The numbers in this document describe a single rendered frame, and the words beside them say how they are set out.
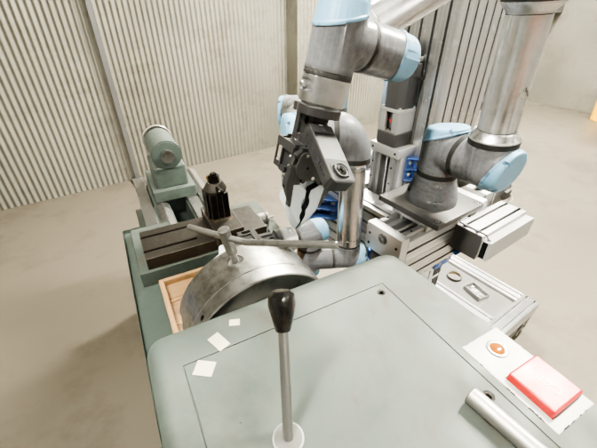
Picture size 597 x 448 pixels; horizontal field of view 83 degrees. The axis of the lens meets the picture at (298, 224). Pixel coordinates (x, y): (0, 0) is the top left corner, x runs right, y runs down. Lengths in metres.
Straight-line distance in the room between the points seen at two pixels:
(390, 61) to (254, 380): 0.50
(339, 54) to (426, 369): 0.45
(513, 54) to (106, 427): 2.08
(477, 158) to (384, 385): 0.62
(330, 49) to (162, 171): 1.32
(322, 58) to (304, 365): 0.43
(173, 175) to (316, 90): 1.30
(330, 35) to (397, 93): 0.70
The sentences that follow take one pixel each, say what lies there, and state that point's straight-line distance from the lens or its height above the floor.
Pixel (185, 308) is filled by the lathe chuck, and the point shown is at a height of 1.15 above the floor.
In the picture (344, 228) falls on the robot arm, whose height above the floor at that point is 1.10.
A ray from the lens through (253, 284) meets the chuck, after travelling 0.64.
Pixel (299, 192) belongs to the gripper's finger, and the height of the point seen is 1.40.
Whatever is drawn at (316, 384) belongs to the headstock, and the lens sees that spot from 0.49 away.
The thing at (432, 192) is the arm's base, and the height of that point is 1.22.
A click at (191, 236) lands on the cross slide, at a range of 1.28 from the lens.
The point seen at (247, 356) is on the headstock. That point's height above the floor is 1.25.
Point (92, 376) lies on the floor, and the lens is 2.27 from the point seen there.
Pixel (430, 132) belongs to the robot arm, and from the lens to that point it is 1.01.
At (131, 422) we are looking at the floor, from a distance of 2.03.
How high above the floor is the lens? 1.67
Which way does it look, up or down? 33 degrees down
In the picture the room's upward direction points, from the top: straight up
